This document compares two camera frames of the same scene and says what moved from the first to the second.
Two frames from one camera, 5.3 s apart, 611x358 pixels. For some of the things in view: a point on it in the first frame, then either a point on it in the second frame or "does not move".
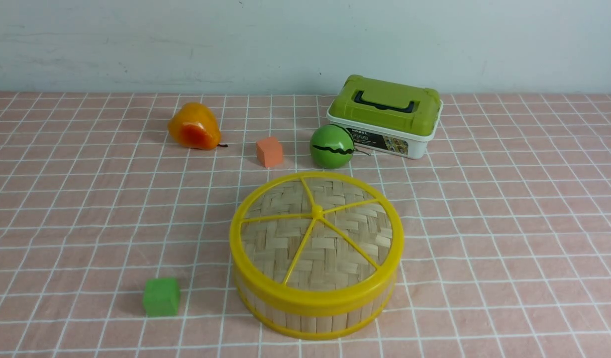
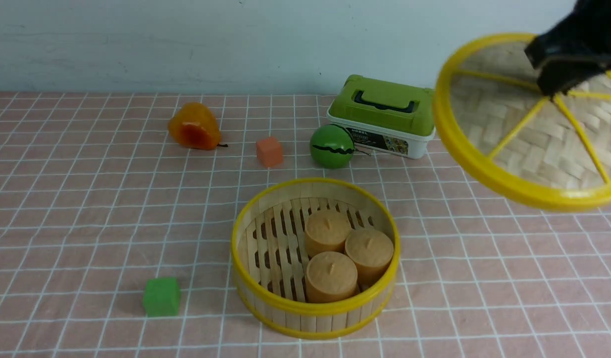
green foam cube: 161,297 does not move
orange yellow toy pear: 194,125 does not move
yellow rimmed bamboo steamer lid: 316,244 to 511,141
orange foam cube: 269,151 does not move
